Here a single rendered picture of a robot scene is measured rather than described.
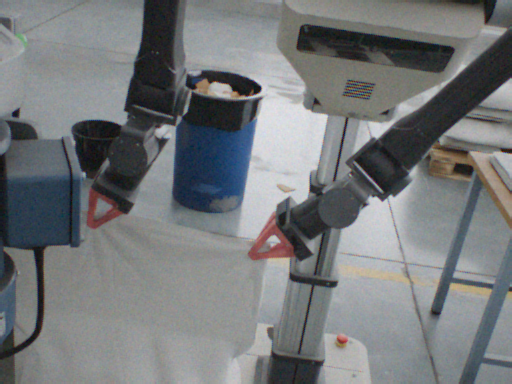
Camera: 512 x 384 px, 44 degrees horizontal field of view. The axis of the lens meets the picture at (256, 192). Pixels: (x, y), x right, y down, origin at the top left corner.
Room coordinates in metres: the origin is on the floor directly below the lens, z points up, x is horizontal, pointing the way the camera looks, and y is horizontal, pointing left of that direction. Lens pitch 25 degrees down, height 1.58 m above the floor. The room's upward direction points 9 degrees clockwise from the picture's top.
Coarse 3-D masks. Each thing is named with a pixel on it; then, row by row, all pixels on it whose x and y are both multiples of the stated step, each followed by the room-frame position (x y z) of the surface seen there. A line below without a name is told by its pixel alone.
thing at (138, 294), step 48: (96, 240) 0.89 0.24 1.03; (144, 240) 0.89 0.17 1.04; (192, 240) 0.88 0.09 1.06; (240, 240) 0.87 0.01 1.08; (48, 288) 0.88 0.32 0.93; (96, 288) 0.89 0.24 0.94; (144, 288) 0.89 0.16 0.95; (192, 288) 0.88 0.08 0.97; (240, 288) 0.87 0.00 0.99; (48, 336) 0.86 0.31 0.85; (96, 336) 0.86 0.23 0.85; (144, 336) 0.87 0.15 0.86; (192, 336) 0.87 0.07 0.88; (240, 336) 0.87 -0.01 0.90
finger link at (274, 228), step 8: (280, 208) 0.89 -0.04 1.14; (280, 216) 0.87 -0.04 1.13; (272, 224) 0.85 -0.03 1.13; (280, 224) 0.85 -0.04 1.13; (264, 232) 0.86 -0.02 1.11; (272, 232) 0.85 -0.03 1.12; (280, 232) 0.84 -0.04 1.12; (264, 240) 0.85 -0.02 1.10; (280, 240) 0.85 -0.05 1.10; (288, 240) 0.84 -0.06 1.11; (256, 248) 0.86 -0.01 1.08; (288, 248) 0.85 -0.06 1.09; (256, 256) 0.86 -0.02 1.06; (264, 256) 0.86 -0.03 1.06; (272, 256) 0.86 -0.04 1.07; (280, 256) 0.85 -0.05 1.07; (288, 256) 0.85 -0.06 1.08
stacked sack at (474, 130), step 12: (468, 120) 4.10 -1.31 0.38; (480, 120) 4.11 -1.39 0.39; (456, 132) 3.94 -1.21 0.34; (468, 132) 3.94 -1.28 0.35; (480, 132) 3.95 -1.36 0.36; (492, 132) 3.96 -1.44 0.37; (504, 132) 3.98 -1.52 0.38; (480, 144) 3.94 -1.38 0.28; (492, 144) 3.93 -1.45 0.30; (504, 144) 3.92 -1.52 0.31
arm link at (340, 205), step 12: (360, 168) 0.89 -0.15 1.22; (348, 180) 0.84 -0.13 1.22; (360, 180) 0.82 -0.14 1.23; (372, 180) 0.88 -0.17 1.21; (408, 180) 0.85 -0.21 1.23; (324, 192) 0.80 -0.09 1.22; (336, 192) 0.78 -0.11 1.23; (348, 192) 0.78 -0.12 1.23; (360, 192) 0.78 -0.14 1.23; (372, 192) 0.81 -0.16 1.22; (396, 192) 0.85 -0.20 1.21; (324, 204) 0.78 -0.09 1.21; (336, 204) 0.78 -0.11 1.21; (348, 204) 0.78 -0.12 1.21; (360, 204) 0.77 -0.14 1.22; (324, 216) 0.78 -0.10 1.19; (336, 216) 0.78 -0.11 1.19; (348, 216) 0.77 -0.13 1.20; (336, 228) 0.77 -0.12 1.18
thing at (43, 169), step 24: (24, 144) 0.62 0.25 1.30; (48, 144) 0.62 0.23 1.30; (72, 144) 0.63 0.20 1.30; (0, 168) 0.57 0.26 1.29; (24, 168) 0.56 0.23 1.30; (48, 168) 0.57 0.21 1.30; (72, 168) 0.57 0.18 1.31; (0, 192) 0.55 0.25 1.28; (24, 192) 0.55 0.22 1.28; (48, 192) 0.55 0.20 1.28; (72, 192) 0.56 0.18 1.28; (0, 216) 0.55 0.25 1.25; (24, 216) 0.55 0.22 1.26; (48, 216) 0.55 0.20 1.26; (72, 216) 0.56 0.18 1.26; (24, 240) 0.55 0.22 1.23; (48, 240) 0.55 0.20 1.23; (72, 240) 0.56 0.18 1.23
